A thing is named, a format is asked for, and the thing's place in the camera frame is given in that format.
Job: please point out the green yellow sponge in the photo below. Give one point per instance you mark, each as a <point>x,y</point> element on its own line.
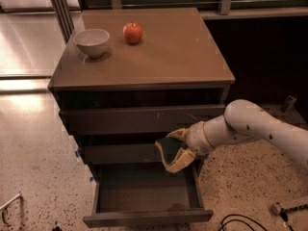
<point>170,151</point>

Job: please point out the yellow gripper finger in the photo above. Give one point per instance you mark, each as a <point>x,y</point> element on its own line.
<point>183,158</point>
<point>179,134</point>

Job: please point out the top drawer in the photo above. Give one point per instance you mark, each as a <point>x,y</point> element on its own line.
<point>136,120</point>

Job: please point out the middle drawer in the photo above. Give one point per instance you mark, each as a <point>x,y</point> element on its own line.
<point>120,154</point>

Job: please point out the blue tape piece upper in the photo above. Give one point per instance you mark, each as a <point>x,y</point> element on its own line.
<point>77,154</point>

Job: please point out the open bottom drawer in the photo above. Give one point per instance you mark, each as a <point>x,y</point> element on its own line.
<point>146,194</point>

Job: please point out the red apple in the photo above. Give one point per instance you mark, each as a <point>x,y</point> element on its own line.
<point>132,32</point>

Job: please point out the brown drawer cabinet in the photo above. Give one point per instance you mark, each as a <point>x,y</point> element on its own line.
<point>176,63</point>

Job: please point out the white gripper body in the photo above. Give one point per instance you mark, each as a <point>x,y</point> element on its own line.
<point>196,139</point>

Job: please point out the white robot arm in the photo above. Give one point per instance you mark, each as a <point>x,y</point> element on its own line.
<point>242,121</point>

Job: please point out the white ceramic bowl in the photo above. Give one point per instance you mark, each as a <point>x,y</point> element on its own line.
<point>92,42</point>

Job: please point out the small grey floor device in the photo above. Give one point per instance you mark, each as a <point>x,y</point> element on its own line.
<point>288,103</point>

